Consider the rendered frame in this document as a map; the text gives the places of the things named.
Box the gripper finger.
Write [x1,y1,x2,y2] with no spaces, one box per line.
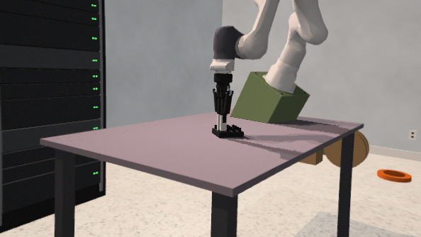
[213,87,221,130]
[220,86,234,131]

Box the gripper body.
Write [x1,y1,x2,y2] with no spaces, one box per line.
[214,73,232,96]

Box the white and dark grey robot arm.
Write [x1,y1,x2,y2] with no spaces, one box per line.
[210,0,328,93]

